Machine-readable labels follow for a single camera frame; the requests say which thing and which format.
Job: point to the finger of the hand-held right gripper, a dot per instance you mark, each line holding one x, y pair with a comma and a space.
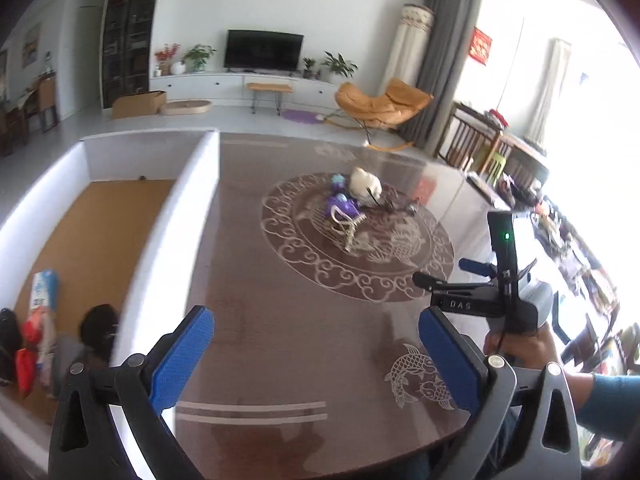
475, 266
427, 280

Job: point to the black flat television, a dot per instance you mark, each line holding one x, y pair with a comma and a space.
263, 50

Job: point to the white round vase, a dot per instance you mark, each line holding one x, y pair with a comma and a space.
177, 67

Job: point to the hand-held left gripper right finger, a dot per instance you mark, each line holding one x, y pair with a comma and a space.
450, 360

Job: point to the purple mat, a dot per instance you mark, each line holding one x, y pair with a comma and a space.
300, 116

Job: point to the person's right hand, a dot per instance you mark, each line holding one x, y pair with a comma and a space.
530, 350

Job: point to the wooden bench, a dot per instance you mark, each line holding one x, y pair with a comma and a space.
270, 87

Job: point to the red flower arrangement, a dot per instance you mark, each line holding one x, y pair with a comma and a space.
166, 55

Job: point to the white sheer curtain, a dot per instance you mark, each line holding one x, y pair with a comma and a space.
547, 85

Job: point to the leafy potted plant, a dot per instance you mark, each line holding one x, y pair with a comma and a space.
337, 66

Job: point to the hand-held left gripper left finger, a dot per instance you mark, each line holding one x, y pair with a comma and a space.
182, 360

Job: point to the beige cat scratcher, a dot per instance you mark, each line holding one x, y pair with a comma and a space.
186, 107

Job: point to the brown patterned desktop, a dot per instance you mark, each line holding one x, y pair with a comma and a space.
280, 340

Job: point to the black fuzzy scrunchie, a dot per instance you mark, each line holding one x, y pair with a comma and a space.
97, 327

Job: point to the purple toy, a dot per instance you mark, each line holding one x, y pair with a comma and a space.
342, 206

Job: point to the small potted plant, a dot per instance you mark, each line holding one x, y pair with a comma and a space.
308, 66

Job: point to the orange rocking chair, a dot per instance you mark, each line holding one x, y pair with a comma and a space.
380, 105

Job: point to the person's right forearm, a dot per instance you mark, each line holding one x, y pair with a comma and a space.
610, 395

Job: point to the wooden side cabinet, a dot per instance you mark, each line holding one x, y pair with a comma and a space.
470, 135

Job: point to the brown cardboard box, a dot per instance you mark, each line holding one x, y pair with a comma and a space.
137, 105

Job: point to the red packet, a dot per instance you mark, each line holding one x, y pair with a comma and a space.
25, 365

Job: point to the small blue toy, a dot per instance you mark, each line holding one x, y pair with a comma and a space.
339, 178

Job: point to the black cloth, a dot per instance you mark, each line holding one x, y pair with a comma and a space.
7, 345

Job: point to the dark glass bookcase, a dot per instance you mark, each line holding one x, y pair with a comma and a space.
130, 35

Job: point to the white tower air conditioner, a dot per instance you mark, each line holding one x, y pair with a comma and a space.
412, 45

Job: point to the grey curtain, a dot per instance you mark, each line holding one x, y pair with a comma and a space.
445, 60

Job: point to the wall picture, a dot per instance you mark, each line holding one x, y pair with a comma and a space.
31, 45

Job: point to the blue white toothpaste box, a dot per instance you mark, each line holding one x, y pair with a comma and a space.
44, 290

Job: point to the wooden dining table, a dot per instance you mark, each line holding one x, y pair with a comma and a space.
15, 117

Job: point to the green potted plant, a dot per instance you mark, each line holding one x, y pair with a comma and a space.
199, 57

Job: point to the cluttered low shelf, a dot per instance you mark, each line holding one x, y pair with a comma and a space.
575, 260

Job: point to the wooden dining chair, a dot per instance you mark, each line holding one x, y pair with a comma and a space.
47, 100

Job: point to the white television cabinet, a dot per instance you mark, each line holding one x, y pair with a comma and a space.
220, 85

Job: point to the red window decoration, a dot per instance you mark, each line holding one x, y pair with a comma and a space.
481, 45

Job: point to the green stool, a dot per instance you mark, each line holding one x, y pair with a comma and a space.
497, 162

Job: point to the large white cardboard box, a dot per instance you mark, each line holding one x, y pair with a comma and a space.
175, 230

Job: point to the white plush toy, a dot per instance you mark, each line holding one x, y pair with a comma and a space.
362, 182

